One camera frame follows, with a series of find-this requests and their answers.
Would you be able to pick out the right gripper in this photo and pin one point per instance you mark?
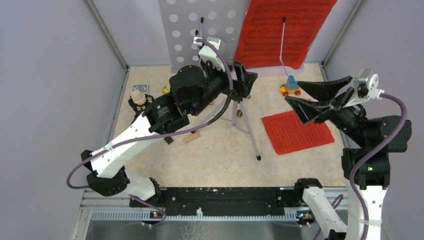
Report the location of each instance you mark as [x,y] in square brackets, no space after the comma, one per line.
[321,91]

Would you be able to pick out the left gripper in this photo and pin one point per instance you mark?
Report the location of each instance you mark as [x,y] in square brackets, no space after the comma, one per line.
[242,86]

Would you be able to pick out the red sheet music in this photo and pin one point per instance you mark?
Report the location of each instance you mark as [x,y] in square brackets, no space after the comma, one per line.
[280,32]
[288,134]

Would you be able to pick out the silver music stand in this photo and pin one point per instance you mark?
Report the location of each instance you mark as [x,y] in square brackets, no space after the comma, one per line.
[212,49]

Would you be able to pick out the toy microphone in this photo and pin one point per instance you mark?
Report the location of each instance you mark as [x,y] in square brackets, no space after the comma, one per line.
[138,101]

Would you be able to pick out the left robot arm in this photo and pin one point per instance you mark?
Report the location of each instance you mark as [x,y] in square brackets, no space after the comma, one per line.
[107,174]

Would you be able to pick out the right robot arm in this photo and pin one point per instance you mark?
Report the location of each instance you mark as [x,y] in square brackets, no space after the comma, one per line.
[366,169]

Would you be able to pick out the small red round object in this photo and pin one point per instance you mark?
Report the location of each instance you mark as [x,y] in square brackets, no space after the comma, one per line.
[239,113]

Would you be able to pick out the yellow toy car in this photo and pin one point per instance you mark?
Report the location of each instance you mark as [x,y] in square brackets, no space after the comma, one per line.
[290,87]

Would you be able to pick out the lying wooden block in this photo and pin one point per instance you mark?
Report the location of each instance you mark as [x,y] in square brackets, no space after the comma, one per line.
[193,136]

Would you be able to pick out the yellow toy block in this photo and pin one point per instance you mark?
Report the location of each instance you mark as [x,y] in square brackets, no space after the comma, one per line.
[166,89]

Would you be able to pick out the dark brown block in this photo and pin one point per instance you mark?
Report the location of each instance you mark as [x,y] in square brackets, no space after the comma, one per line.
[169,140]

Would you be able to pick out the blue playing card box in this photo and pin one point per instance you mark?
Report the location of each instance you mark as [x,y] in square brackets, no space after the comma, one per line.
[144,88]

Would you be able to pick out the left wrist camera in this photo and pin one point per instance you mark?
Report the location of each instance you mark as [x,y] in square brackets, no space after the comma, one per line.
[207,54]

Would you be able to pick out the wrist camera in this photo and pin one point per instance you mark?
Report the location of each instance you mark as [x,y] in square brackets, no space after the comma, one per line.
[207,54]
[365,87]

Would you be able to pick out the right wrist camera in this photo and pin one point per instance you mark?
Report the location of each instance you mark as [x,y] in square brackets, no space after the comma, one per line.
[365,87]

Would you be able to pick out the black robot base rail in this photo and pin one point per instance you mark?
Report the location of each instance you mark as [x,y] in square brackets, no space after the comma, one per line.
[227,201]

